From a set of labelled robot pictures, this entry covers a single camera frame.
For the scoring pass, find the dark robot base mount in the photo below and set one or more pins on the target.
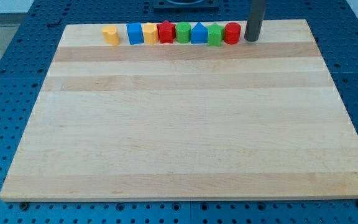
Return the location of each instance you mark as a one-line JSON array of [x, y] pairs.
[[185, 4]]

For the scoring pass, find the light wooden board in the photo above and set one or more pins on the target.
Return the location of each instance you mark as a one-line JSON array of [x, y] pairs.
[[177, 122]]

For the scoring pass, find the yellow heart block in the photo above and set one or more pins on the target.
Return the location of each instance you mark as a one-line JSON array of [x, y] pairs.
[[111, 35]]

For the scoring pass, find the blue pentagon block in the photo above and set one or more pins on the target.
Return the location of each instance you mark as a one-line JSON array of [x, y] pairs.
[[199, 34]]

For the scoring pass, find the yellow hexagon block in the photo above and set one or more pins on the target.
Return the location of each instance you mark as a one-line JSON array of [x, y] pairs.
[[150, 33]]

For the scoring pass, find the green cylinder block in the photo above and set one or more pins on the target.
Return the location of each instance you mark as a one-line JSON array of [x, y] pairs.
[[183, 32]]

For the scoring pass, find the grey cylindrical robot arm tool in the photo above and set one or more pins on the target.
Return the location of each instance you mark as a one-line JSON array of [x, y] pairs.
[[255, 20]]

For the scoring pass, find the left black board bolt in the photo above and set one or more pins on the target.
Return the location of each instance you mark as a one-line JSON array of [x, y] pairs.
[[24, 206]]

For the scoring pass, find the blue cube block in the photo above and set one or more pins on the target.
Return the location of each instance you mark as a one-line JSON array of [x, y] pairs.
[[135, 33]]

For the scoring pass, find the green star block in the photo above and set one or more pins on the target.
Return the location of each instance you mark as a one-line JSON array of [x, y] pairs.
[[215, 34]]

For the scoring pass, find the red cylinder block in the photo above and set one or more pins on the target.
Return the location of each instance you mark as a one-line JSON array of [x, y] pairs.
[[232, 33]]

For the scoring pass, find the red star block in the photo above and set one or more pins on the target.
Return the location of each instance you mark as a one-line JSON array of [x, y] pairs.
[[166, 32]]

